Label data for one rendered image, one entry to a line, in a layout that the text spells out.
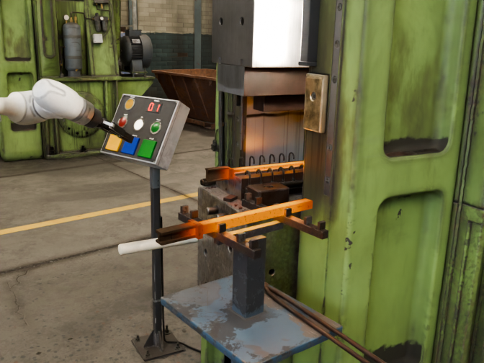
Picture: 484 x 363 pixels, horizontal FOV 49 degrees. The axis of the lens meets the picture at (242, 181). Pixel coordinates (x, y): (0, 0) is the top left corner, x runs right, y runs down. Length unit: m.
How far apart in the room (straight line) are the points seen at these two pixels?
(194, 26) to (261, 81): 9.68
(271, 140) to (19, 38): 4.81
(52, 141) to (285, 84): 5.07
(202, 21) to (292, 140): 9.44
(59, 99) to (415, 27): 1.14
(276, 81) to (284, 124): 0.39
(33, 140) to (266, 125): 4.82
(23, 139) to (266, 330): 5.55
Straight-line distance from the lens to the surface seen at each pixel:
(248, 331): 1.36
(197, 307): 1.46
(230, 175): 1.85
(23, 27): 6.63
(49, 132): 6.66
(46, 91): 1.85
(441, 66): 1.80
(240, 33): 1.78
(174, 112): 2.20
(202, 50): 11.56
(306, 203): 1.44
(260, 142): 2.13
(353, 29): 1.55
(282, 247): 1.80
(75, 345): 2.82
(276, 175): 1.88
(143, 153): 2.21
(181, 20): 11.27
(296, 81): 1.86
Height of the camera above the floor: 1.46
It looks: 15 degrees down
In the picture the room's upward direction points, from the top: 1 degrees clockwise
